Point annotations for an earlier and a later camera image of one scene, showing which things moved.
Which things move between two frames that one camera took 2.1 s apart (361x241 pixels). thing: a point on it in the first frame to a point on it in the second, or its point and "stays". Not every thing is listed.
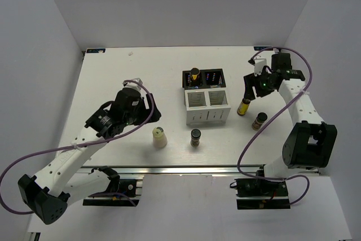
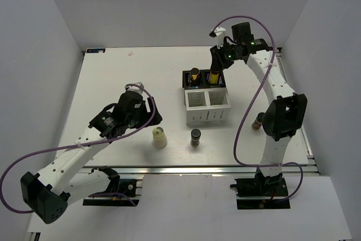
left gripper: x=145 y=112 stays
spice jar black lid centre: x=195 y=134 stays
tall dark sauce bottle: x=195 y=79 stays
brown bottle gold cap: x=243 y=106 to x=213 y=77
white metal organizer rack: x=206 y=106 stays
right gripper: x=249 y=81 to x=218 y=62
